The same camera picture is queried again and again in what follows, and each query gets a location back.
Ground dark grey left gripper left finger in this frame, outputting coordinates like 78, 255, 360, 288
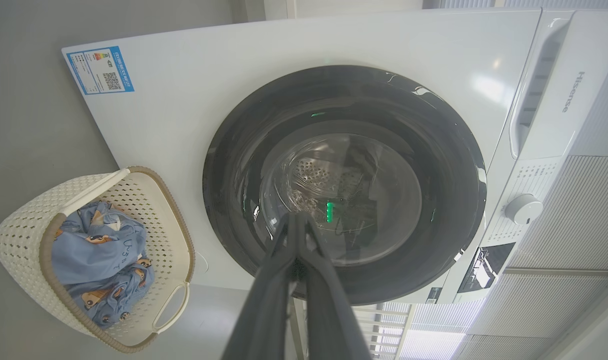
221, 215, 304, 360

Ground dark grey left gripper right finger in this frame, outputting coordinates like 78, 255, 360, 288
296, 215, 372, 360

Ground blue printed elastic-waist pants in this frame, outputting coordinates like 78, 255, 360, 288
66, 257, 155, 328

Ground washing machine glass door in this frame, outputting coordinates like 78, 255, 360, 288
202, 65, 487, 306

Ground blue printed shirt with lettering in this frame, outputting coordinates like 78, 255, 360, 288
50, 201, 149, 286

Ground white washing machine dial knob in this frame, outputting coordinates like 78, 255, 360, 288
505, 194, 543, 226

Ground white front-load washing machine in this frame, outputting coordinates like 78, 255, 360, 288
61, 7, 608, 306

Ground cream perforated laundry basket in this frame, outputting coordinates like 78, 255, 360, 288
0, 166, 195, 354

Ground blue energy label sticker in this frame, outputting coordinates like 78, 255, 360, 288
66, 46, 134, 96

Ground white detergent drawer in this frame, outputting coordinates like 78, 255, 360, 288
509, 10, 608, 161

